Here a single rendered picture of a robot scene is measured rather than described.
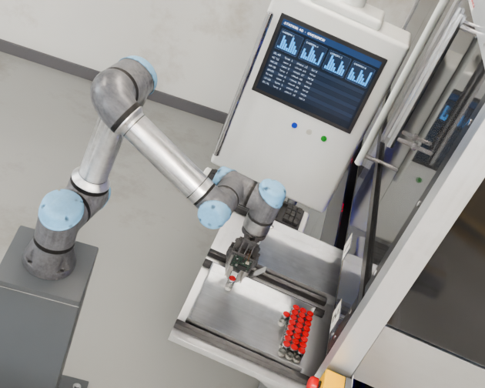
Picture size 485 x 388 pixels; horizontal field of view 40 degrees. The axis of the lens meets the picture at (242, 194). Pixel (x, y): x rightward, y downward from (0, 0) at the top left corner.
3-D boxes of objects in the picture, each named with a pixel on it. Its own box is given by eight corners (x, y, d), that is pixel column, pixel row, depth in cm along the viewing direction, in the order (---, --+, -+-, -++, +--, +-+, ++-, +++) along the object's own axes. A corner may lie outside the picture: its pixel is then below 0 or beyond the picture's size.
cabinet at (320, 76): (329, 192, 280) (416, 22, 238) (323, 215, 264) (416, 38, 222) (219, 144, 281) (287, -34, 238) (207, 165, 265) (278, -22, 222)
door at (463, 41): (384, 142, 238) (469, -12, 206) (377, 209, 199) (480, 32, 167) (382, 142, 238) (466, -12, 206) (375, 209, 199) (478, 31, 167)
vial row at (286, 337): (294, 316, 199) (300, 306, 196) (283, 358, 184) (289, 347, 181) (288, 313, 199) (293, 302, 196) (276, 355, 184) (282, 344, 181)
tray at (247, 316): (311, 315, 202) (316, 307, 200) (297, 376, 181) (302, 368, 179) (209, 269, 203) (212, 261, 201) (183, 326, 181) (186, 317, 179)
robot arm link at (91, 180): (47, 214, 195) (102, 58, 165) (74, 191, 208) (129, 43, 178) (81, 235, 195) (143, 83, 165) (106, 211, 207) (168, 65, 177)
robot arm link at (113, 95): (88, 71, 156) (236, 216, 161) (110, 58, 165) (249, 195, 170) (64, 103, 162) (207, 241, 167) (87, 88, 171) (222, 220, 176)
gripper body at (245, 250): (224, 265, 186) (238, 233, 179) (231, 248, 193) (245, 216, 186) (249, 276, 186) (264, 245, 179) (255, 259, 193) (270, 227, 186)
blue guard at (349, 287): (372, 88, 337) (389, 56, 327) (329, 355, 174) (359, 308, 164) (372, 88, 337) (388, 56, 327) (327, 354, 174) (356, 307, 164)
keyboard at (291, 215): (303, 212, 260) (306, 208, 258) (296, 232, 248) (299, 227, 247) (211, 170, 261) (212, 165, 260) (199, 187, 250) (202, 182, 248)
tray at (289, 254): (355, 264, 231) (359, 257, 229) (348, 312, 209) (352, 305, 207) (265, 225, 231) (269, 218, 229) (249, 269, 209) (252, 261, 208)
